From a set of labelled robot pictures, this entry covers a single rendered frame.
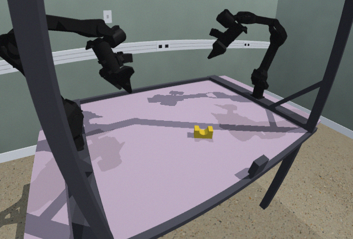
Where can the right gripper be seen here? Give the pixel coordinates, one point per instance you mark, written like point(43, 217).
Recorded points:
point(219, 47)

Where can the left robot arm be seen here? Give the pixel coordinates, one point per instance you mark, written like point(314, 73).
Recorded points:
point(91, 28)

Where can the yellow arch block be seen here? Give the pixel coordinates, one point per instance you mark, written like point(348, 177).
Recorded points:
point(203, 134)

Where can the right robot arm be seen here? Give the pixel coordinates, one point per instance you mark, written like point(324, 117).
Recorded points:
point(277, 38)

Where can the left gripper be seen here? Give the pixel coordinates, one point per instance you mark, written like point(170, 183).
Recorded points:
point(111, 71)

